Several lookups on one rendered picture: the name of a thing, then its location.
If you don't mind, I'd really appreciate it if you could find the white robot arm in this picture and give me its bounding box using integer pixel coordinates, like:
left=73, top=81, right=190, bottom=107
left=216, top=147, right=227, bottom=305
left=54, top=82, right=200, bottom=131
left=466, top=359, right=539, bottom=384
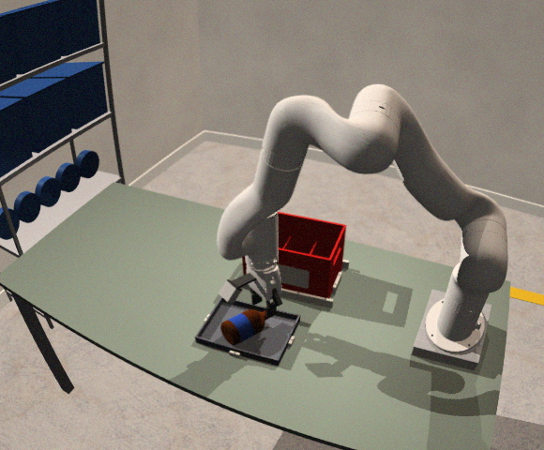
left=217, top=84, right=508, bottom=353

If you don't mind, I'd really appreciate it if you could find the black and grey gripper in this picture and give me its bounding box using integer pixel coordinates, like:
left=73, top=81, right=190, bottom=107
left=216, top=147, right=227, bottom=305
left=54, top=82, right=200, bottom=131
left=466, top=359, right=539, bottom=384
left=247, top=265, right=282, bottom=318

